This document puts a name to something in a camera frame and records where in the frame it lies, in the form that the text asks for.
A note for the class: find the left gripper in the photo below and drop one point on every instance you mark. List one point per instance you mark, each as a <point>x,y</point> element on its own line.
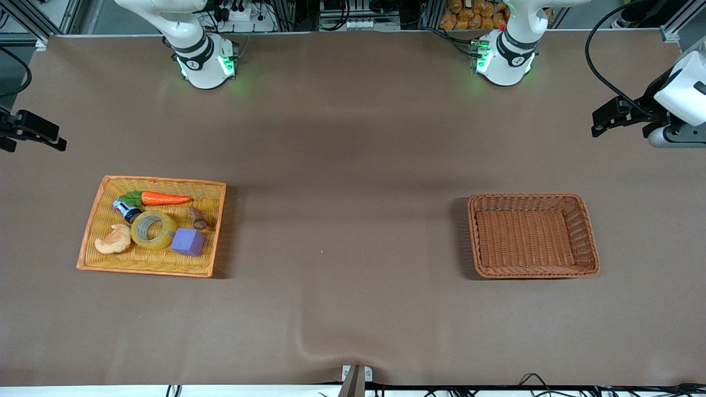
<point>652,96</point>

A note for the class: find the metal table clamp bracket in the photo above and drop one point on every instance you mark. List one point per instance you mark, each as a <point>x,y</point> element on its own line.
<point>356,383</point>

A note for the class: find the yellow clear tape roll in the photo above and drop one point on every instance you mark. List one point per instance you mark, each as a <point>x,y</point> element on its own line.
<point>160,245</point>

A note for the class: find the small blue bottle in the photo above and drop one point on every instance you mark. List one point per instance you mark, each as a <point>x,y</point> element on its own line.
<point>126,209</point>

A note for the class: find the brown table cover mat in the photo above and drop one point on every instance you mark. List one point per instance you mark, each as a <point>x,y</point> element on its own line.
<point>353,165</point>

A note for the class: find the orange yellow woven tray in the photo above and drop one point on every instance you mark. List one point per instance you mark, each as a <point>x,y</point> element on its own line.
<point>105,220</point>

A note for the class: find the small brown toy mushroom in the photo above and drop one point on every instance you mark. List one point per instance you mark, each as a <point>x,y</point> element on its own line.
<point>197,219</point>

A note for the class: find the brown wicker basket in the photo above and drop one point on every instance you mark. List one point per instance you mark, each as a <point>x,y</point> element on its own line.
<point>524,237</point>

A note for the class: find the aluminium frame strut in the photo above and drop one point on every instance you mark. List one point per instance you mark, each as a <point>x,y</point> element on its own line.
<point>670,34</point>
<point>41,41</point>

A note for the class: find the purple foam cube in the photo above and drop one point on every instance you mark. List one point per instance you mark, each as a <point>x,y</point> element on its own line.
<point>187,242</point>

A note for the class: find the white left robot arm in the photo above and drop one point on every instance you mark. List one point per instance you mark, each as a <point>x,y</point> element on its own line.
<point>504,63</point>

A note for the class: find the bag of orange bread rolls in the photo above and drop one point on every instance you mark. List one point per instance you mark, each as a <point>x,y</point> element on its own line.
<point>469,19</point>

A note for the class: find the orange toy carrot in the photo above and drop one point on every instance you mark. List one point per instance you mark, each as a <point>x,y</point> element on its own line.
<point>165,199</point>

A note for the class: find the small white power strip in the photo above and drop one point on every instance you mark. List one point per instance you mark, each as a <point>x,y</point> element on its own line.
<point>361,25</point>

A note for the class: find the white power strip with plugs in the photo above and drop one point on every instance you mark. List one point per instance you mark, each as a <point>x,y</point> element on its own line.
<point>248,25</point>

